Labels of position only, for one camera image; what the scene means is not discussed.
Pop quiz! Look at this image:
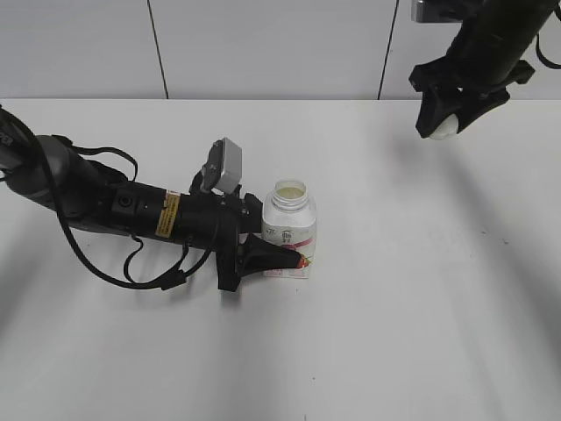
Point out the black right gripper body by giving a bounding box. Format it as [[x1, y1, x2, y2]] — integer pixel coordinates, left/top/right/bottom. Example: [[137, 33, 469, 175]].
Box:
[[409, 59, 535, 98]]

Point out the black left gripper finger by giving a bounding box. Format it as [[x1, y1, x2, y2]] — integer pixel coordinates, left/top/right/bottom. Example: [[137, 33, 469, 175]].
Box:
[[238, 233, 302, 277], [241, 193, 263, 232]]

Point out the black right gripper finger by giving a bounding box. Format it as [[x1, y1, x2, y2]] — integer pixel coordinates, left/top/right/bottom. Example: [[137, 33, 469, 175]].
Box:
[[415, 86, 460, 139], [455, 89, 510, 132]]

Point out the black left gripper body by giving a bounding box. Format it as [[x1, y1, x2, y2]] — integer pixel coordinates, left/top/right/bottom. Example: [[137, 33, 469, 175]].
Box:
[[177, 186, 249, 292]]

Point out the white ribbed bottle cap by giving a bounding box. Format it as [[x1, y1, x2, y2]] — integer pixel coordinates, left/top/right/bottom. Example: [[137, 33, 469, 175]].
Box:
[[430, 114, 459, 140]]

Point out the white yili changqing yogurt bottle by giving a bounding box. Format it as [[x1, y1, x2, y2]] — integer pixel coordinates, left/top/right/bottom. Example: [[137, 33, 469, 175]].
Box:
[[261, 180, 317, 279]]

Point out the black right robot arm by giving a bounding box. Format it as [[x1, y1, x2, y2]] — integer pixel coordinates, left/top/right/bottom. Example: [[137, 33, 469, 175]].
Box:
[[409, 1, 559, 139]]

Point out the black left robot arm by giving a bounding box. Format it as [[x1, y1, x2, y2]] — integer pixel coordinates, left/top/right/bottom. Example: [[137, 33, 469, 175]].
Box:
[[1, 111, 306, 292]]

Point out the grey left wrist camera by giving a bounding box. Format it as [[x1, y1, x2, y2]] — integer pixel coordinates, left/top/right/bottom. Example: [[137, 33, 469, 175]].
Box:
[[201, 138, 242, 195]]

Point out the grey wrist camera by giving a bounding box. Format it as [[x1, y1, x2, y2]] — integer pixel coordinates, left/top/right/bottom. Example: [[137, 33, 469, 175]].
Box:
[[201, 138, 242, 195], [411, 0, 465, 24]]

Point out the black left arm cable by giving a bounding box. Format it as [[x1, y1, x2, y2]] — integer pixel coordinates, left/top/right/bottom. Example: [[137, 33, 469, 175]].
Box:
[[41, 146, 220, 291]]

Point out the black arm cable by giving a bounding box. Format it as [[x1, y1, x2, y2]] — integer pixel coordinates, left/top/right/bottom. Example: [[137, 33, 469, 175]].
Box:
[[41, 146, 220, 291], [533, 32, 561, 70]]

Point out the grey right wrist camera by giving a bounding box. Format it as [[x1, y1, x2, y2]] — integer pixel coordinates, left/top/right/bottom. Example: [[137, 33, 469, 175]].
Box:
[[411, 0, 465, 24]]

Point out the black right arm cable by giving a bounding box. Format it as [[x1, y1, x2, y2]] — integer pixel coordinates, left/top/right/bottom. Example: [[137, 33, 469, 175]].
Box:
[[533, 32, 561, 70]]

